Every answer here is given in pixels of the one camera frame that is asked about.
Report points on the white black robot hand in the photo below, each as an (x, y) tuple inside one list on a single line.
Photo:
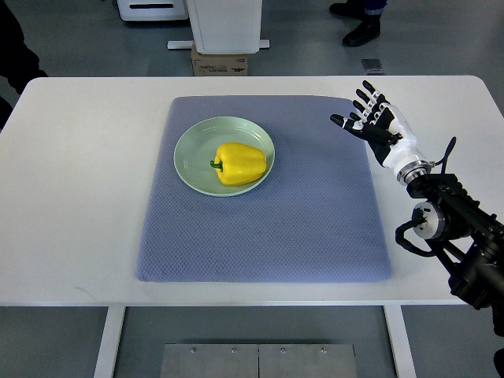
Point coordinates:
[(392, 141)]

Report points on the yellow bell pepper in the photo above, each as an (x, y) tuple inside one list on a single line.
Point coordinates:
[(237, 164)]

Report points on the grey floor plate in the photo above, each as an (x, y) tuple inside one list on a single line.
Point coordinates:
[(372, 66)]

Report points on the light green plate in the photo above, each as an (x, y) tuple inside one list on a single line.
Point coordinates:
[(198, 146)]

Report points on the black shoe right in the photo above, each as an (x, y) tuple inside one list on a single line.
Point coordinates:
[(368, 30)]

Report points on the black shoe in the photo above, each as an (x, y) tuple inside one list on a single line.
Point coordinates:
[(368, 30), (350, 8)]

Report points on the blue textured mat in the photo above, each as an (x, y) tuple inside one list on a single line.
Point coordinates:
[(314, 218)]

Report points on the black shoe left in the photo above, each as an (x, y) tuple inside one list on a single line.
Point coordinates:
[(350, 8)]

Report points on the cardboard box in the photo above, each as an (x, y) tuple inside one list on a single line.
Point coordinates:
[(218, 64)]

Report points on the white table leg right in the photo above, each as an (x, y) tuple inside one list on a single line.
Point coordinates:
[(399, 341)]

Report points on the white table leg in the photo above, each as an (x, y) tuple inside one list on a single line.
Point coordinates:
[(109, 345), (399, 341)]

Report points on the white cabinet with slot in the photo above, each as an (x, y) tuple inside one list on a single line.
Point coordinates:
[(152, 10)]

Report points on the white table leg left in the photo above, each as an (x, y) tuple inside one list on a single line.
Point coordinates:
[(109, 345)]

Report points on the white pedestal stand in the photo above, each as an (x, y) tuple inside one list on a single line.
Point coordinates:
[(224, 27)]

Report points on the metal base plate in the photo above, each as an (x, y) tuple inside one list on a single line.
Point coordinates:
[(258, 360)]

